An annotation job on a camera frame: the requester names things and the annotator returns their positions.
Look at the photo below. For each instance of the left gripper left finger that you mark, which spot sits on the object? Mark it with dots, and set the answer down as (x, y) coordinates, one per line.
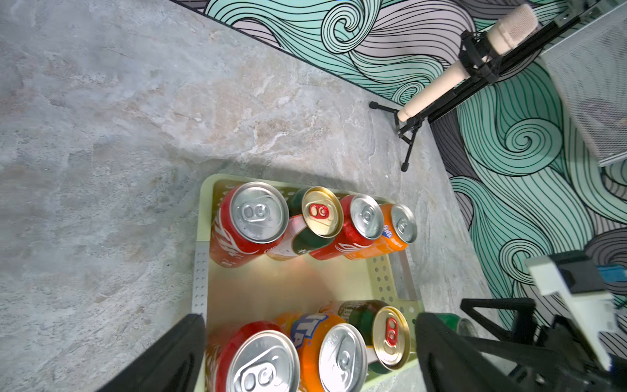
(172, 363)

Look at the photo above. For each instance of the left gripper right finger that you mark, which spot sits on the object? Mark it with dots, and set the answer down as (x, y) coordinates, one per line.
(450, 363)

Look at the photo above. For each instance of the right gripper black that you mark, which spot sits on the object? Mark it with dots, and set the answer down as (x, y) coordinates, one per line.
(554, 358)

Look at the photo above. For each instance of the green soda can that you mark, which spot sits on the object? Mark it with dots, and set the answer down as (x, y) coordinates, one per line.
(461, 326)

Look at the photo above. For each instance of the green gold-top can front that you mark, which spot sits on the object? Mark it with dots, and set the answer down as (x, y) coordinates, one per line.
(384, 329)

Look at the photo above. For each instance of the green gold-top can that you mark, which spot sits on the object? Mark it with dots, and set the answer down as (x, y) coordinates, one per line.
(384, 329)
(315, 219)

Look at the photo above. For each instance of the orange soda can back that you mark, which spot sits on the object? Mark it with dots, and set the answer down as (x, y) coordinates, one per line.
(399, 231)

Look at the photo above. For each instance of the orange soda can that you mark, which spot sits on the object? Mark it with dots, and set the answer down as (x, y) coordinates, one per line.
(332, 352)
(399, 231)

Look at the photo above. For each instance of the red cola can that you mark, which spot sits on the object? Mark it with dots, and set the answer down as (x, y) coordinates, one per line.
(363, 225)
(250, 221)
(255, 356)

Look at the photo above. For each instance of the light green plastic basket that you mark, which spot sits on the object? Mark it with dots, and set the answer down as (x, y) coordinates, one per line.
(265, 288)

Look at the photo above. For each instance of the orange soda can front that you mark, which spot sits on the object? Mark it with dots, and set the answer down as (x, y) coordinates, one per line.
(332, 352)

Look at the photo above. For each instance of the green gold-top can back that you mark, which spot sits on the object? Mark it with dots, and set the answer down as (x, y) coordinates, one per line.
(315, 219)

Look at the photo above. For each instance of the black microphone tripod stand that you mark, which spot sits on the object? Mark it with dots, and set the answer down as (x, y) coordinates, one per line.
(470, 83)

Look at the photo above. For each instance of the beige microphone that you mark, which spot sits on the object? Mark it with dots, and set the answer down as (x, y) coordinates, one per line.
(478, 57)

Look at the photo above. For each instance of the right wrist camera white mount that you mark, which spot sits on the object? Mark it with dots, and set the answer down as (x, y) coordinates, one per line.
(576, 279)

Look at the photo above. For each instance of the large clear wall bin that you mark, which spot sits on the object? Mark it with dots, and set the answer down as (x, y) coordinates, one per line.
(588, 67)

